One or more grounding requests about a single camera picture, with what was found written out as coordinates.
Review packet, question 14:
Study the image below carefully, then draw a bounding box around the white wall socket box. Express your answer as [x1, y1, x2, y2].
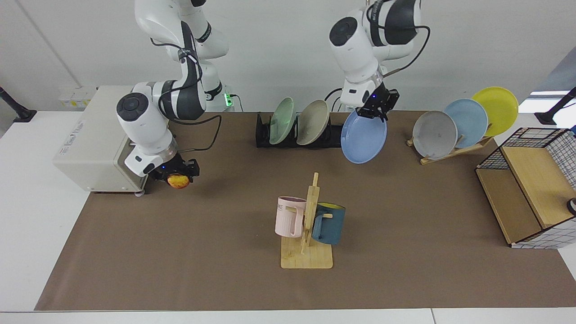
[58, 86, 97, 108]

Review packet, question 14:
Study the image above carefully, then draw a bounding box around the pink cup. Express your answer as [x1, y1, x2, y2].
[275, 196, 307, 238]

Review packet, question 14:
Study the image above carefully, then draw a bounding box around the beige plate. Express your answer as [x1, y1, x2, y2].
[297, 99, 330, 145]

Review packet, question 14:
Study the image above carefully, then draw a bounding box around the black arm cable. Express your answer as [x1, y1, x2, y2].
[169, 115, 222, 152]

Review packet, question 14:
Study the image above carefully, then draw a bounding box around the grey plate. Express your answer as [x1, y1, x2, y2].
[412, 111, 458, 160]

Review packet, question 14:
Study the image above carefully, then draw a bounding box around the black dish rack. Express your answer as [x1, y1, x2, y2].
[256, 112, 345, 149]

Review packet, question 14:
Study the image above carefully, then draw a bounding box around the dark blue cup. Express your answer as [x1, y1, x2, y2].
[311, 203, 346, 245]

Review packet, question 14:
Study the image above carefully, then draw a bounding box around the wooden cup stand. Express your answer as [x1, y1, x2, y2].
[281, 172, 333, 270]

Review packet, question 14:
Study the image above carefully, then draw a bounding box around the black clamp mount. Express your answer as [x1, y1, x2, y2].
[535, 87, 576, 126]
[0, 87, 37, 123]

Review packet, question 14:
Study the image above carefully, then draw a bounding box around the pale toaster oven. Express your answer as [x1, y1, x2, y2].
[53, 85, 151, 195]

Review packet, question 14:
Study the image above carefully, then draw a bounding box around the brown table cloth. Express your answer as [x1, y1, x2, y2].
[34, 111, 576, 311]

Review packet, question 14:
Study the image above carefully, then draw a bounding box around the yellow plate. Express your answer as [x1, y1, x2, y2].
[471, 86, 519, 137]

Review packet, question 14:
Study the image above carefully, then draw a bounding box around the wire basket with wooden floor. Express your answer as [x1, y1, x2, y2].
[476, 127, 576, 249]

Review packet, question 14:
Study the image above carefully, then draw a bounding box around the green plate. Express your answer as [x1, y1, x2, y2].
[269, 97, 297, 145]

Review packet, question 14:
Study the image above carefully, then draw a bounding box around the wooden plate rack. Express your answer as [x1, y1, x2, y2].
[406, 135, 494, 165]

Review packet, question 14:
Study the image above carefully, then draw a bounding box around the light blue plate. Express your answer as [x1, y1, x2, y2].
[443, 99, 489, 149]

